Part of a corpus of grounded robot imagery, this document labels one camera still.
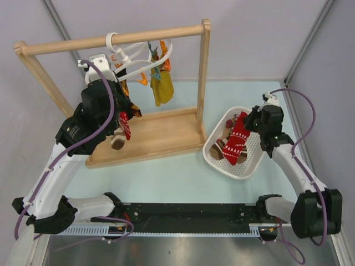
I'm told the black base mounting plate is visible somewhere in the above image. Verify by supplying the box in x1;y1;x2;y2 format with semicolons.
91;202;278;241

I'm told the wooden clothes rack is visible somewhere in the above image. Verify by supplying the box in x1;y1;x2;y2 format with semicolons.
13;19;211;168

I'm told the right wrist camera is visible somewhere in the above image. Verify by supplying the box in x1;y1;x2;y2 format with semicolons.
262;93;280;107

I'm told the white perforated plastic basket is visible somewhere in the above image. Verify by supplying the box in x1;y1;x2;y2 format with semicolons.
202;107;264;180

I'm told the yellow-orange peg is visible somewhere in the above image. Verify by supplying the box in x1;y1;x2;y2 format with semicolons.
136;72;148;86

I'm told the brown striped sock in basket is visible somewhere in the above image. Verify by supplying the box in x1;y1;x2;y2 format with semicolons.
209;114;239;161

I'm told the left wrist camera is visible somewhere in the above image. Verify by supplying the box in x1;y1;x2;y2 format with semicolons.
78;53;118;85

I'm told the white plastic clip hanger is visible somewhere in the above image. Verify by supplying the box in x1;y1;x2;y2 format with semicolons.
88;32;173;83

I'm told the white slotted cable duct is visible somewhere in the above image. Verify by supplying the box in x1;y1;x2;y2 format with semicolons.
59;223;260;238

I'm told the red patterned sock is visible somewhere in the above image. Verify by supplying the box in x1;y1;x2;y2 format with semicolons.
222;112;251;166
119;111;131;140

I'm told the brown striped hanging sock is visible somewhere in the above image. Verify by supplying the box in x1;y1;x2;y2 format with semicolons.
110;127;127;150

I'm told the teal peg far side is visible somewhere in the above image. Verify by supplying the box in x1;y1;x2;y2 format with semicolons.
148;42;159;61

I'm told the black argyle sock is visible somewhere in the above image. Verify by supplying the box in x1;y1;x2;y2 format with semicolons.
121;80;142;120

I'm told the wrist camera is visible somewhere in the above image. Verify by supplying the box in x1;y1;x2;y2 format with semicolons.
78;53;118;85
262;93;280;107

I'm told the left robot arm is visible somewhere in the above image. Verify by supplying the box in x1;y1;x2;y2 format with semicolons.
12;79;128;234

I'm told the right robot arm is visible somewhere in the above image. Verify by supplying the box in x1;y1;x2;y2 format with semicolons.
244;105;343;238

